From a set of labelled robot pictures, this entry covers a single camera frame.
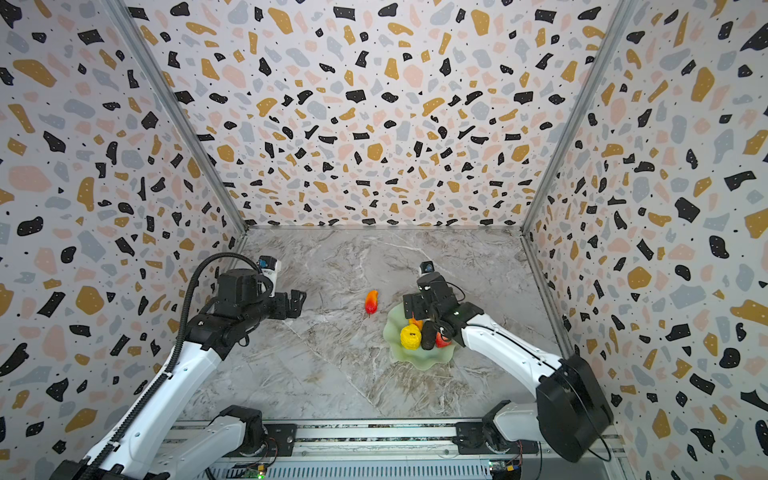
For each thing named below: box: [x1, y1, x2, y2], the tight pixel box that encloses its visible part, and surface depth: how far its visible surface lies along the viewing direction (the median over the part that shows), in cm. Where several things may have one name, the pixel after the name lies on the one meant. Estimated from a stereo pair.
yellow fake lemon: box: [400, 324, 422, 351], surface depth 88 cm
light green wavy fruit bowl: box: [383, 303, 455, 369], surface depth 89 cm
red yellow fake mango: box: [365, 290, 379, 315], surface depth 99 cm
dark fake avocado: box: [421, 320, 436, 351], surface depth 89 cm
